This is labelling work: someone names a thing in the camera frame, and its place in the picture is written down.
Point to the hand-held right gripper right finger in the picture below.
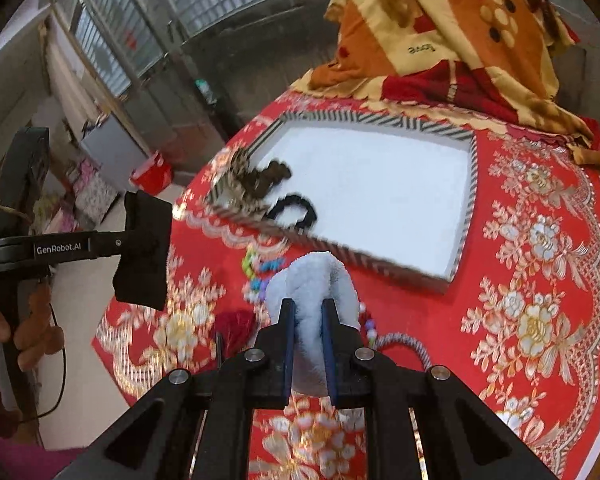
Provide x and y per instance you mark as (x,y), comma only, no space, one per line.
(328,355)

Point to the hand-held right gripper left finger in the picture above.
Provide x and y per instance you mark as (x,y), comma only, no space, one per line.
(289,355)

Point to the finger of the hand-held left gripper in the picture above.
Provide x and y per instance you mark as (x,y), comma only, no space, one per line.
(107,246)

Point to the black cloth hair accessory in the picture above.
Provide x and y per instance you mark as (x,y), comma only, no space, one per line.
(145,250)

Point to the white fluffy scrunchie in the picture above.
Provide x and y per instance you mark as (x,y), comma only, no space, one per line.
(312,285)

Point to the striped edge white tray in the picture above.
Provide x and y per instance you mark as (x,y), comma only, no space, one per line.
(380,195)

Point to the person's left forearm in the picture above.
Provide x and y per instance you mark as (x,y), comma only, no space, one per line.
(10,440)

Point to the person's left hand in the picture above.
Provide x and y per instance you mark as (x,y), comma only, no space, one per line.
(32,332)

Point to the red bow hair clip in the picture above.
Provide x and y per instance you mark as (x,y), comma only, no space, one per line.
(235,322)

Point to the red bin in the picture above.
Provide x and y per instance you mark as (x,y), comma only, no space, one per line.
(152,172)

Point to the grey cabinet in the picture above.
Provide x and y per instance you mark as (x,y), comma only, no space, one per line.
(112,147)

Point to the brown leopard scrunchie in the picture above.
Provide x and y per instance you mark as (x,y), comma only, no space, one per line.
(260,177)

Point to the red floral tablecloth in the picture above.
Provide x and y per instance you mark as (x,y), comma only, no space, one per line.
(530,270)

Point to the orange red patterned blanket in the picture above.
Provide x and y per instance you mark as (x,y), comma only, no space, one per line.
(445,35)

